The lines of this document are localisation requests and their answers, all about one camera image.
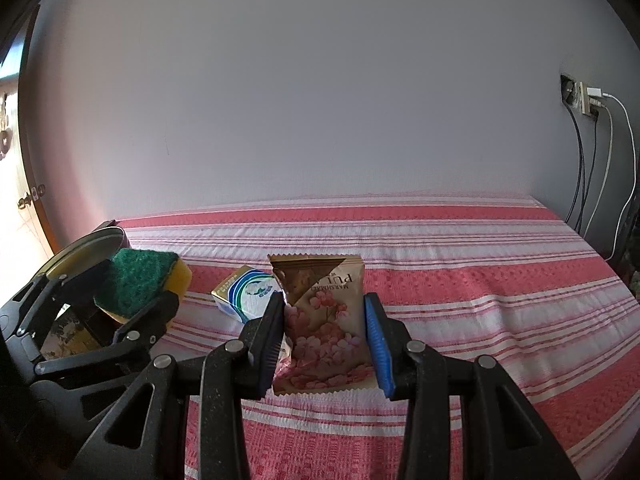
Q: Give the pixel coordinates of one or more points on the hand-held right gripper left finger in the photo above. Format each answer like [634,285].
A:
[270,347]

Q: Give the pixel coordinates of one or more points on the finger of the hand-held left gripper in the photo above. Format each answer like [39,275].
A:
[145,325]
[55,287]

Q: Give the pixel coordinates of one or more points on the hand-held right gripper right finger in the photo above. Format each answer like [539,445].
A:
[377,350]

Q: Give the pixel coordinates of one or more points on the green and yellow sponge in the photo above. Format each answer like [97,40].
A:
[135,280]

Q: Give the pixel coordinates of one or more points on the pink floral snack packet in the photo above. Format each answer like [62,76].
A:
[325,340]

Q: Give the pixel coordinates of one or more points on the round metal tin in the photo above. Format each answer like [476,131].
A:
[95,245]

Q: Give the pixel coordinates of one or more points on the blue and white tissue pack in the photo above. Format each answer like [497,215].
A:
[245,295]

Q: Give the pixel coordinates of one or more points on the red striped bedspread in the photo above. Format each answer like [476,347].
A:
[500,335]

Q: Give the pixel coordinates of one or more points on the black monitor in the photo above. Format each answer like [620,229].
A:
[631,260]

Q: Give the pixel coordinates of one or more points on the wall socket with chargers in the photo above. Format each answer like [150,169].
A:
[582,97]

